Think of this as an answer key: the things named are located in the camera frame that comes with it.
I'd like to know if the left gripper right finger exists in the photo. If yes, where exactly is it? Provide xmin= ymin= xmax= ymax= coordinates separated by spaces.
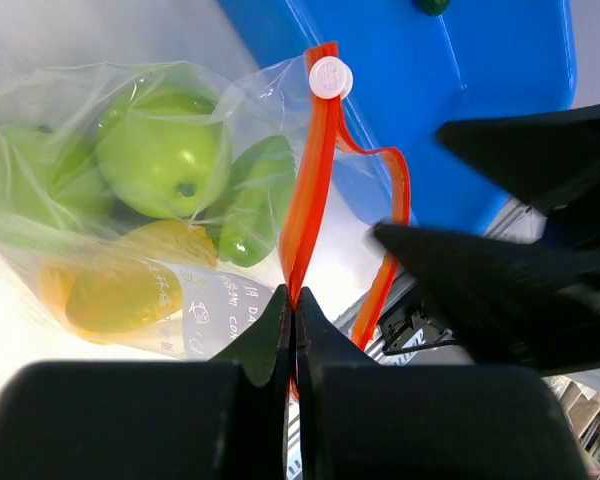
xmin=294 ymin=289 xmax=587 ymax=479

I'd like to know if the green cucumber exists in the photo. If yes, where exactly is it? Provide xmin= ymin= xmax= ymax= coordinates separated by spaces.
xmin=415 ymin=0 xmax=451 ymax=17

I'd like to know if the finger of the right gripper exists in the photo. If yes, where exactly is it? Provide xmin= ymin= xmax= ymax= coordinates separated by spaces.
xmin=435 ymin=104 xmax=600 ymax=251
xmin=372 ymin=223 xmax=600 ymax=375

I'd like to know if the blue plastic bin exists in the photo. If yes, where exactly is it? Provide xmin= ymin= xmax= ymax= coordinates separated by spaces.
xmin=222 ymin=1 xmax=577 ymax=234

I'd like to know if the yellow lemon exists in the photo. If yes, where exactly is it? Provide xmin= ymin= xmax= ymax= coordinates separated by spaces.
xmin=39 ymin=260 xmax=183 ymax=356

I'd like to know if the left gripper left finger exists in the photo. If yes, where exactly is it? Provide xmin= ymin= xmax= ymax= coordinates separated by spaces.
xmin=0 ymin=286 xmax=292 ymax=479

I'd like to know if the clear zip bag orange zipper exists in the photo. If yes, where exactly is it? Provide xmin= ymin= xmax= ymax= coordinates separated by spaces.
xmin=0 ymin=42 xmax=411 ymax=366

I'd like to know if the green star fruit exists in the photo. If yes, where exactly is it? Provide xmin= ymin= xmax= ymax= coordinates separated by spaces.
xmin=204 ymin=135 xmax=296 ymax=268

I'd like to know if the light green apple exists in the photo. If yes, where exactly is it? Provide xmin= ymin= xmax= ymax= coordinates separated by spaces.
xmin=96 ymin=82 xmax=232 ymax=219

